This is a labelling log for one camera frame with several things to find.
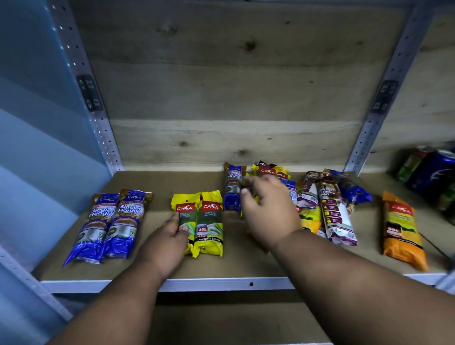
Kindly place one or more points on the person's left hand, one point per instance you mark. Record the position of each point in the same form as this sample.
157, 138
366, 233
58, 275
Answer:
160, 248

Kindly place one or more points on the person's right hand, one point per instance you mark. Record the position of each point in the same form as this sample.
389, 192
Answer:
272, 213

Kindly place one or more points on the person's right thumb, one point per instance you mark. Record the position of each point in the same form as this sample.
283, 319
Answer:
245, 199

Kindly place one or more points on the person's left thumb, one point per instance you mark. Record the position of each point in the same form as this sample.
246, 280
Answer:
182, 230

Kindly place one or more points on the yellow garbage bag packet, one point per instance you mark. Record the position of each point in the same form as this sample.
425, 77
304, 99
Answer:
210, 227
268, 170
188, 209

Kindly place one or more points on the person's right forearm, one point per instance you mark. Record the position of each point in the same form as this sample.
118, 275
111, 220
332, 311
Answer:
362, 291

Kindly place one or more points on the person's left forearm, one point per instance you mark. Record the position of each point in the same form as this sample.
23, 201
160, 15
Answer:
113, 305

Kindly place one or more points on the blue garbage bag packet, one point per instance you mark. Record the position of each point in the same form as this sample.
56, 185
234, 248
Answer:
233, 188
124, 224
353, 190
290, 190
95, 227

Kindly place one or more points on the white maroon garbage bag packet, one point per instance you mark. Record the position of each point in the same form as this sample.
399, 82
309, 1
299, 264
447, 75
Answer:
308, 193
336, 216

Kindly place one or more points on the small orange yellow bag packet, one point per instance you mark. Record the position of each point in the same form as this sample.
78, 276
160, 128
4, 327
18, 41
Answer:
311, 218

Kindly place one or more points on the perforated grey shelf upright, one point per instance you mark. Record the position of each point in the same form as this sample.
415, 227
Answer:
394, 71
32, 282
85, 64

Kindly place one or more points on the large orange garbage bag packet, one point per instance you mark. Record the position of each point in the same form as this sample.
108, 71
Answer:
403, 231

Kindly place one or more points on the green drink can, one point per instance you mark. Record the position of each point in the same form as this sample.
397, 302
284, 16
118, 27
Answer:
412, 163
448, 197

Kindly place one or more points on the translucent blue side panel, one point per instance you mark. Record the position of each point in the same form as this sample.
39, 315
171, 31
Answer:
39, 124

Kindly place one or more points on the blue drink can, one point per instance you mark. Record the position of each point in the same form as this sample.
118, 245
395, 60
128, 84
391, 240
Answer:
433, 174

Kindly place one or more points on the white metal shelf rail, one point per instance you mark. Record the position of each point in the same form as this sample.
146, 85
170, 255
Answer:
220, 284

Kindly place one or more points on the black upright bracket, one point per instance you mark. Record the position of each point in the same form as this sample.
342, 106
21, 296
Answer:
384, 96
89, 93

